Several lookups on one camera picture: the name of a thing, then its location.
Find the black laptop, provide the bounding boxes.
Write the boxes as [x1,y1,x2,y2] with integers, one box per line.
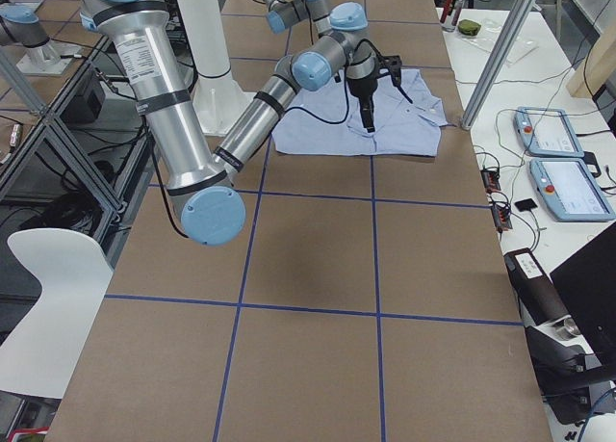
[551,225,615,363]

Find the upper blue teach pendant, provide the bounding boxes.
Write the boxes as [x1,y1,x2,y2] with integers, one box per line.
[514,107,584,158]

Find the black USB hub near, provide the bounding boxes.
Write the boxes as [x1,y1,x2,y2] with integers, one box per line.
[490,201,512,233]

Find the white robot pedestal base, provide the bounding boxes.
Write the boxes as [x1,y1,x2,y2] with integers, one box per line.
[177,0,253,137]

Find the blue teach pendant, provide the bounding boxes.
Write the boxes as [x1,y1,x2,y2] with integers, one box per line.
[514,107,584,158]
[529,158,615,222]

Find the white chair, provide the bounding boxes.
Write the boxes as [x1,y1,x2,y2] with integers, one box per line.
[1,228,113,399]

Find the black usb hub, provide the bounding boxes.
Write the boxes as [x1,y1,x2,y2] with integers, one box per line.
[490,201,512,233]
[480,169,501,194]

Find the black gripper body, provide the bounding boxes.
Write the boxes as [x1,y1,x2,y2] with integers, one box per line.
[346,75,378,106]

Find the black labelled box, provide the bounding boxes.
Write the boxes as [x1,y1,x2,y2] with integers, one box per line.
[503,248,569,325]

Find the light blue striped shirt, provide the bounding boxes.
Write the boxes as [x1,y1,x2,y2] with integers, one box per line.
[271,67,449,159]

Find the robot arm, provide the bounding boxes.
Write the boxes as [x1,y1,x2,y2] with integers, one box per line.
[82,0,379,246]
[263,0,332,36]

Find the aluminium frame post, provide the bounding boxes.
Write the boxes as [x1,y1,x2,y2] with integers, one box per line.
[460,0,535,130]

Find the lower blue teach pendant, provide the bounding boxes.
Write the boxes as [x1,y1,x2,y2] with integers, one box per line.
[529,158,615,222]

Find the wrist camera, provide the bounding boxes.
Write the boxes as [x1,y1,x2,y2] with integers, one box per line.
[377,55,402,89]

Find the olive green cloth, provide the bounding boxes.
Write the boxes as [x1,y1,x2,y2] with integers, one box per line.
[457,19,481,37]

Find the black USB hub far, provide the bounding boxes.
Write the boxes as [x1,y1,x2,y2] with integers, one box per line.
[480,169,501,194]

